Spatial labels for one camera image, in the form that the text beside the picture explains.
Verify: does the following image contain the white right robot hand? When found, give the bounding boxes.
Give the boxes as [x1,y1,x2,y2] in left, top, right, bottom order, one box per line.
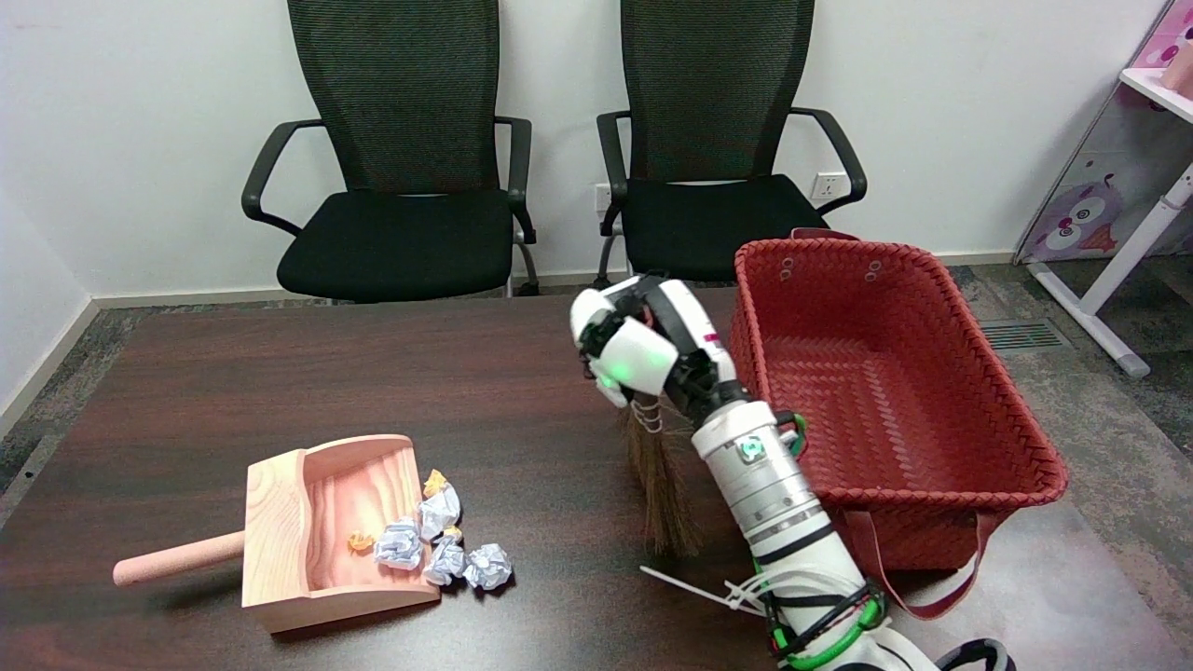
[570,273,749,425]

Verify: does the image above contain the small brown bristle broom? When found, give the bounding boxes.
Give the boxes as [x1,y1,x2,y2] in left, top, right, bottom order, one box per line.
[620,391,705,560]

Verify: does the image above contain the white paper ball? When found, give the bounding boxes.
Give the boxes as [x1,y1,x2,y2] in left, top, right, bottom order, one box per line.
[417,485,462,540]
[463,543,515,591]
[374,518,425,571]
[424,539,467,588]

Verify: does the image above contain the wooden dustpan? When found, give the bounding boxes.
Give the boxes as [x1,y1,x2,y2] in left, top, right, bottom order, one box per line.
[112,434,443,635]

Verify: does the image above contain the black mesh office chair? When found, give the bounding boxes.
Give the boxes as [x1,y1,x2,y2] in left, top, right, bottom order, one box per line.
[240,0,542,304]
[595,0,868,294]

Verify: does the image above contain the white zip tie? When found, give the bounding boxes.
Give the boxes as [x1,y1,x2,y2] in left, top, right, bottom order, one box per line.
[639,564,784,616]

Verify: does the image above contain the red woven basket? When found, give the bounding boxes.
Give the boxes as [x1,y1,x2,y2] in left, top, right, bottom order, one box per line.
[727,228,1071,621]

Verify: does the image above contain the metal floor vent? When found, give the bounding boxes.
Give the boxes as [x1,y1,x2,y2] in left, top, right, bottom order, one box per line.
[990,319,1073,351]

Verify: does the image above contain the pink owl print panel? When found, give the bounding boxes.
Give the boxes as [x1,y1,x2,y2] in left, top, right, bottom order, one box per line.
[1014,0,1193,265]

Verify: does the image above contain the pink cup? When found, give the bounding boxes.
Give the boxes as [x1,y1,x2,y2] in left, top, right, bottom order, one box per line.
[1160,39,1193,94]

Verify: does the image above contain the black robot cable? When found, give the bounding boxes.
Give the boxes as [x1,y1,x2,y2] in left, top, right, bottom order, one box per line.
[764,578,1017,671]

